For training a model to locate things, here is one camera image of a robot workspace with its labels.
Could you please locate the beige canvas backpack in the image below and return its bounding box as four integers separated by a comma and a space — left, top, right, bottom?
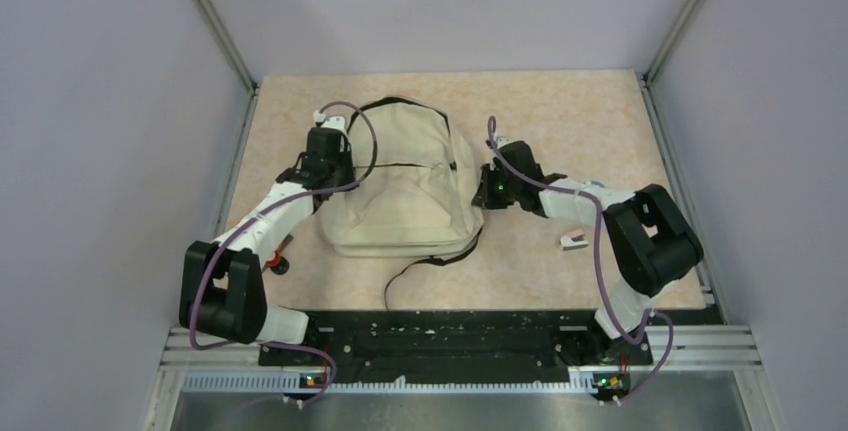
318, 96, 484, 267

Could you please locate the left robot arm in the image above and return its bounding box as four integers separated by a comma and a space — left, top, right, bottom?
179, 124, 354, 365

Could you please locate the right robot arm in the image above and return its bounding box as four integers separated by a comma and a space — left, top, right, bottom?
473, 137, 704, 363

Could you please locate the pink orange marker pen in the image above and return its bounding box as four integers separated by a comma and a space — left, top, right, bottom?
559, 228, 591, 251

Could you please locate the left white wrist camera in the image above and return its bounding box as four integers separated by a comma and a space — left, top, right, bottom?
313, 110, 347, 134

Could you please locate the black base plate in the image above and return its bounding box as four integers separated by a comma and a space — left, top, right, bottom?
258, 308, 654, 386

